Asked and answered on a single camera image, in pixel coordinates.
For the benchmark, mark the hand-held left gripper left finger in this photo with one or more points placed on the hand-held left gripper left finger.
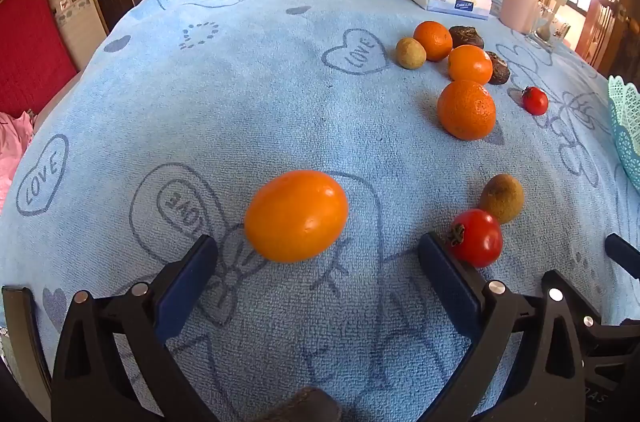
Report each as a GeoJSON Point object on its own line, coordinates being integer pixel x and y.
{"type": "Point", "coordinates": [184, 289]}

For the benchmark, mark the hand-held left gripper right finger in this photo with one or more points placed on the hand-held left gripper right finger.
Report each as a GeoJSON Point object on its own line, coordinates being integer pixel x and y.
{"type": "Point", "coordinates": [450, 282]}

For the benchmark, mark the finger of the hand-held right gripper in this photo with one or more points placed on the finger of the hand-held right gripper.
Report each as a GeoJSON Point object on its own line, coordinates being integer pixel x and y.
{"type": "Point", "coordinates": [612, 342]}
{"type": "Point", "coordinates": [622, 254]}

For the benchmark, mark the large red tomato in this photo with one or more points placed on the large red tomato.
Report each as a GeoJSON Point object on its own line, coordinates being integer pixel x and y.
{"type": "Point", "coordinates": [477, 238]}

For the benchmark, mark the teal plastic lattice basket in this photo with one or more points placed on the teal plastic lattice basket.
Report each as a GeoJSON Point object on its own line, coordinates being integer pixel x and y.
{"type": "Point", "coordinates": [626, 122]}

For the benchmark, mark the smooth large orange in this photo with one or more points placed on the smooth large orange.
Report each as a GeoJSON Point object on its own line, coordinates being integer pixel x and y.
{"type": "Point", "coordinates": [296, 214]}

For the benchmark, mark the large textured mandarin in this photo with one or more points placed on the large textured mandarin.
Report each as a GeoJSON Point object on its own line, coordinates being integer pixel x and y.
{"type": "Point", "coordinates": [466, 110]}

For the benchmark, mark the small orange mandarin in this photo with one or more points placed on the small orange mandarin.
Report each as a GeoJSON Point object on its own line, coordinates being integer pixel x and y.
{"type": "Point", "coordinates": [471, 63]}
{"type": "Point", "coordinates": [433, 39]}

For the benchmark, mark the brown kiwi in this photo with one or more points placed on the brown kiwi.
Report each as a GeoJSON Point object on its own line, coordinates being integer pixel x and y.
{"type": "Point", "coordinates": [410, 53]}
{"type": "Point", "coordinates": [504, 197]}

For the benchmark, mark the dark brown wrinkled fruit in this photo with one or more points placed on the dark brown wrinkled fruit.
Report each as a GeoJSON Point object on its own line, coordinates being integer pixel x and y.
{"type": "Point", "coordinates": [500, 70]}
{"type": "Point", "coordinates": [467, 35]}

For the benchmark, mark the small red tomato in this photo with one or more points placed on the small red tomato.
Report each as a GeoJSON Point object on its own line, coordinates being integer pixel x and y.
{"type": "Point", "coordinates": [535, 101]}

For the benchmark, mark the light blue printed blanket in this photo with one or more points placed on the light blue printed blanket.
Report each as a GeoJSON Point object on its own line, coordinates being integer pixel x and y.
{"type": "Point", "coordinates": [225, 102]}

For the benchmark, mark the pink cloth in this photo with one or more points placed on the pink cloth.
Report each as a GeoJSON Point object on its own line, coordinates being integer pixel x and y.
{"type": "Point", "coordinates": [12, 152]}

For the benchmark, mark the clear drinking glass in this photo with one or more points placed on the clear drinking glass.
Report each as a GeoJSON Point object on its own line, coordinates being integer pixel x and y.
{"type": "Point", "coordinates": [547, 30]}

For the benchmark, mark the red wall panel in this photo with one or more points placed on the red wall panel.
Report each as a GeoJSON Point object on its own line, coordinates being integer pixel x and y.
{"type": "Point", "coordinates": [32, 47]}

